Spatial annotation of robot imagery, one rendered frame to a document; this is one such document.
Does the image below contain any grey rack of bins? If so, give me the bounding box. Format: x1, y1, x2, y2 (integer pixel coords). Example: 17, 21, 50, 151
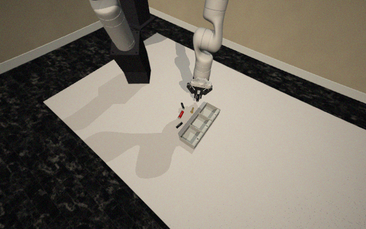
180, 102, 221, 149

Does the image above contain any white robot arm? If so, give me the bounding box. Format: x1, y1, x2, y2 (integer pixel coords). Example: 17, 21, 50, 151
89, 0, 229, 89

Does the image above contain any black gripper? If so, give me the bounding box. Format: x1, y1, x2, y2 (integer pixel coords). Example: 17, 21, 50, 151
187, 83, 212, 100

